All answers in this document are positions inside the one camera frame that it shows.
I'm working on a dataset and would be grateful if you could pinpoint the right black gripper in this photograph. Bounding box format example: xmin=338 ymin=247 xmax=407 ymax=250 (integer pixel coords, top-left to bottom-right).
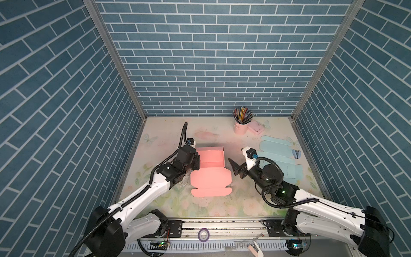
xmin=229 ymin=156 xmax=271 ymax=194

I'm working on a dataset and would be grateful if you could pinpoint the pink paper box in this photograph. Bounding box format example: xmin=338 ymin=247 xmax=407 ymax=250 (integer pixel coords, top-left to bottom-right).
xmin=190 ymin=147 xmax=232 ymax=198

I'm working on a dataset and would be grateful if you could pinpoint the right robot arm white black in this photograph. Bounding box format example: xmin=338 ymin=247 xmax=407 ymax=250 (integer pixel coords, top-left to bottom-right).
xmin=229 ymin=156 xmax=394 ymax=257

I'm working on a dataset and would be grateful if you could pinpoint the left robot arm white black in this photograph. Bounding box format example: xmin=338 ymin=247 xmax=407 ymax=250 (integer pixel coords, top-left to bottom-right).
xmin=69 ymin=123 xmax=200 ymax=257

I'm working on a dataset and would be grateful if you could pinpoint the light blue flat paper box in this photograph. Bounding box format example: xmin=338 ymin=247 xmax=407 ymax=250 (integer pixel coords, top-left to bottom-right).
xmin=258 ymin=136 xmax=304 ymax=184

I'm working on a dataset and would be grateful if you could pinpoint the pink metal pencil cup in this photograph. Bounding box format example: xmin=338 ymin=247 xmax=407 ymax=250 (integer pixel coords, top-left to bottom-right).
xmin=233 ymin=123 xmax=248 ymax=136

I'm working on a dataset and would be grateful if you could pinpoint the pink pencil case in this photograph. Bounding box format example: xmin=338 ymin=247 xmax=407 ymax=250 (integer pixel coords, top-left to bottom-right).
xmin=248 ymin=120 xmax=265 ymax=136

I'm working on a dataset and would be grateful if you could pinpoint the coloured pencils bundle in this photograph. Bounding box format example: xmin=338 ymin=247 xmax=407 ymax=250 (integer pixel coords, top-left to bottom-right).
xmin=232 ymin=107 xmax=254 ymax=125

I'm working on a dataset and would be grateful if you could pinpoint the small blue clip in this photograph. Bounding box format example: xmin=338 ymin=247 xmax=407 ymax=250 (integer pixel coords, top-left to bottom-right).
xmin=292 ymin=149 xmax=301 ymax=159

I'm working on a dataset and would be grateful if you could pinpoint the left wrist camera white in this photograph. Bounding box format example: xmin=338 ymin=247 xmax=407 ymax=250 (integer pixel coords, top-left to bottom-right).
xmin=185 ymin=138 xmax=196 ymax=148

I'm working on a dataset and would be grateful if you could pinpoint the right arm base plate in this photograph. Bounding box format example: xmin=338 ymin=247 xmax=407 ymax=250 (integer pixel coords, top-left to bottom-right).
xmin=261 ymin=219 xmax=311 ymax=237

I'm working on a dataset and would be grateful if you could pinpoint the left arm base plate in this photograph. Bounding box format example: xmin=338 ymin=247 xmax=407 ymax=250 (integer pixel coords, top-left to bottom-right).
xmin=144 ymin=220 xmax=183 ymax=238

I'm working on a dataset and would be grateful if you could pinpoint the white tool on rail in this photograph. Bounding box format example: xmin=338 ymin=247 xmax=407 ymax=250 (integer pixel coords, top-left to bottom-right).
xmin=234 ymin=237 xmax=264 ymax=257

